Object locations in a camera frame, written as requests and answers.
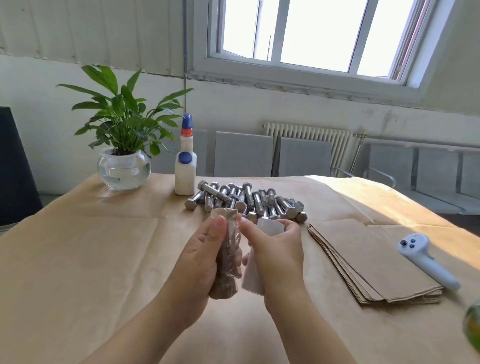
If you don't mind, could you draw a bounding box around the person's left hand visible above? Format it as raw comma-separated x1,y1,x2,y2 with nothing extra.
162,216,244,325

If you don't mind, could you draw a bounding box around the person's right hand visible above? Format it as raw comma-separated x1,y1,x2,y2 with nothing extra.
237,214,307,301

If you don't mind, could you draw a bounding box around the bolt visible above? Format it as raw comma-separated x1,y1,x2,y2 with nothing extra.
204,209,241,301

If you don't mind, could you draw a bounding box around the person's left forearm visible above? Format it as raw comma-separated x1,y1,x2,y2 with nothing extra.
80,290,202,364

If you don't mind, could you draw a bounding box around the person's right forearm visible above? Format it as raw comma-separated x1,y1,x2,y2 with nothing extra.
264,287,358,364

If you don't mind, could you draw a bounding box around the pile of steel hex bolts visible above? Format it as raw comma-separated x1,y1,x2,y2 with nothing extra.
184,180,308,224

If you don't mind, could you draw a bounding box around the white glue bottle blue cap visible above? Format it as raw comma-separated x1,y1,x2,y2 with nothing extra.
174,113,198,196

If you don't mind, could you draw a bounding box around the grey metal bench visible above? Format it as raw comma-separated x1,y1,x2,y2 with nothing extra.
333,136,480,217
150,128,334,178

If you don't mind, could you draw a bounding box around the round glass vase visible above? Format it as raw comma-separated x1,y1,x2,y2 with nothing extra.
97,147,152,191

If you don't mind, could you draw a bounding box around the brown paper table cover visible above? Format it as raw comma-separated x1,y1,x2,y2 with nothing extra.
0,172,480,364

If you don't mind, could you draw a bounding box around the stack of brown paper sheets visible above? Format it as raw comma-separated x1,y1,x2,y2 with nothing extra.
307,218,445,305

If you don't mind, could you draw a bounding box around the green leafy plant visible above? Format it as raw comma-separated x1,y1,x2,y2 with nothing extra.
56,64,195,157

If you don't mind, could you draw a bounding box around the white handheld controller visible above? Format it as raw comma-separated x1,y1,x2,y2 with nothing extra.
398,233,461,293

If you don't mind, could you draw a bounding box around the white framed window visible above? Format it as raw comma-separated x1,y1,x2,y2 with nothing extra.
188,0,457,107

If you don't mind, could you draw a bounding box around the black panel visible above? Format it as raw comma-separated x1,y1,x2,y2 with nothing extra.
0,106,44,228

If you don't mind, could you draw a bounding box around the green blurred object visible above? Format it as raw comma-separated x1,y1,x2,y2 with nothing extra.
463,303,480,354

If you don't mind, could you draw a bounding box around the white wall radiator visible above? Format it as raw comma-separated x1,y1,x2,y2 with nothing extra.
262,121,354,177

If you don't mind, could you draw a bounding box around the grey wall pipe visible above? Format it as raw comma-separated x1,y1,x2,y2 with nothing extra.
182,0,188,113

